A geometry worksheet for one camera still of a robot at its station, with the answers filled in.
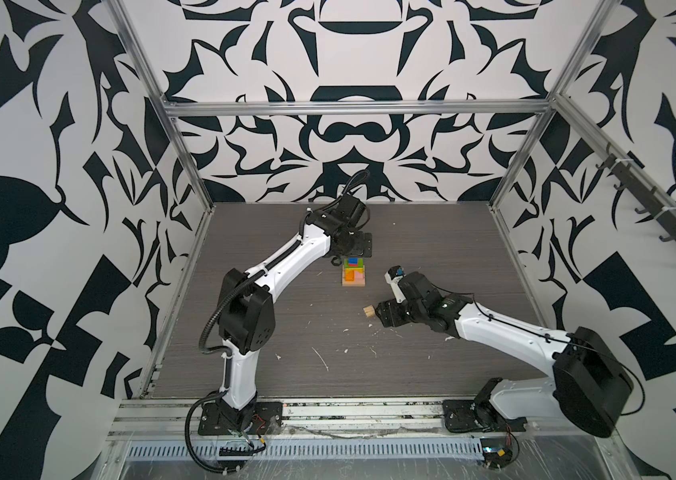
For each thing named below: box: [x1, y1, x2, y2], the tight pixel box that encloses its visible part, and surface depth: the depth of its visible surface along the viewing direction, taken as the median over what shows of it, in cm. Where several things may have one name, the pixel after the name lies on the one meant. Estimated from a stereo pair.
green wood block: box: [344, 258, 365, 269], surface depth 98 cm
